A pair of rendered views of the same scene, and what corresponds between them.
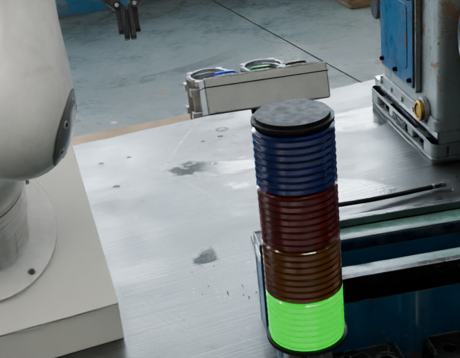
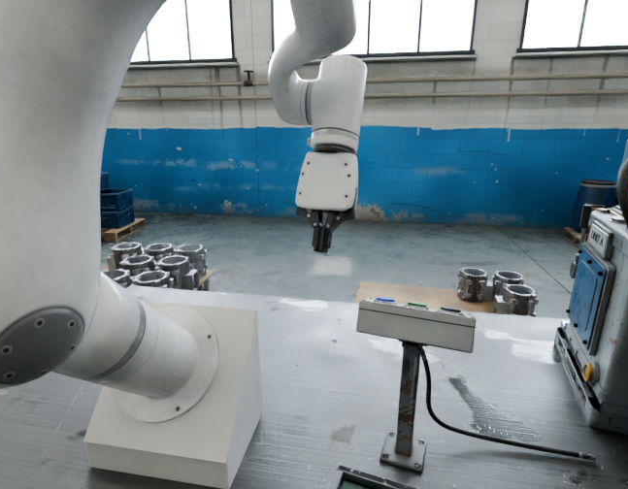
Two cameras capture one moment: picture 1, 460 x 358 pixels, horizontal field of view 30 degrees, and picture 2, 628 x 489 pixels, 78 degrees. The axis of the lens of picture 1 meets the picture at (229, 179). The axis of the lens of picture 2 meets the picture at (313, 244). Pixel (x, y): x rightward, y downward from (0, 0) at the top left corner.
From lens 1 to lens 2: 63 cm
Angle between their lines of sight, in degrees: 28
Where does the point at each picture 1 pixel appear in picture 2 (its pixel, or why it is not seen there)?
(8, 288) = (156, 415)
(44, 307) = (174, 440)
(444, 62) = (624, 342)
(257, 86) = (403, 320)
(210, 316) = not seen: outside the picture
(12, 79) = not seen: outside the picture
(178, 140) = not seen: hidden behind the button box
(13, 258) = (167, 394)
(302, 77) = (447, 326)
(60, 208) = (223, 365)
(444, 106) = (614, 381)
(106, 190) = (325, 342)
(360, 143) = (527, 374)
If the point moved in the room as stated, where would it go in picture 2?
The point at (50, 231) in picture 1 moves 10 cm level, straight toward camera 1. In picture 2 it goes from (205, 380) to (167, 424)
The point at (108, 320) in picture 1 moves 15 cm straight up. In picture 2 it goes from (217, 472) to (210, 388)
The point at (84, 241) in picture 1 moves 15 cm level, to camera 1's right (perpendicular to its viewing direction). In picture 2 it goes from (227, 398) to (309, 432)
